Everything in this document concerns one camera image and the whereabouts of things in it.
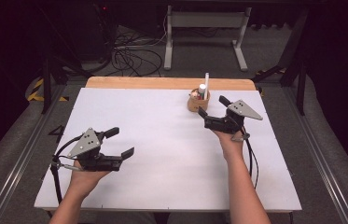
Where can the white metal stand frame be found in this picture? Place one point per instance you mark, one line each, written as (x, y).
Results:
(206, 20)

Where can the black equipment case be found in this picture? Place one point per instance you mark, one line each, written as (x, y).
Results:
(90, 31)

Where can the person's left hand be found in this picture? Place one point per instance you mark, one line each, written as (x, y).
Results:
(86, 182)

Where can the aluminium floor rail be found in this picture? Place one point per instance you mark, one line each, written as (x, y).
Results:
(10, 183)
(324, 168)

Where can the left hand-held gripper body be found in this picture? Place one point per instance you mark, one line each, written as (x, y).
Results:
(86, 144)

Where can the person's right hand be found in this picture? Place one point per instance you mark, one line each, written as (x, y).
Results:
(230, 146)

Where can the yellow black hazard tape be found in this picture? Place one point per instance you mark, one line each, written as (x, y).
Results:
(34, 95)

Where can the small white round object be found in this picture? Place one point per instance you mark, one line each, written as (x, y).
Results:
(194, 93)

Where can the white board cover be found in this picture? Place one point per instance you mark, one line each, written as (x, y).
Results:
(168, 140)

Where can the white pen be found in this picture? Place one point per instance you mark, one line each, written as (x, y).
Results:
(206, 85)

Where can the black metal stand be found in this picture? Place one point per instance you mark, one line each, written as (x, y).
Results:
(300, 90)
(47, 84)

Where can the brown pen holder cup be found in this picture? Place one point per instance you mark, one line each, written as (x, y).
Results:
(198, 107)

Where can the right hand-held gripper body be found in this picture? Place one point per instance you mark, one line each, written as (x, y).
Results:
(243, 110)

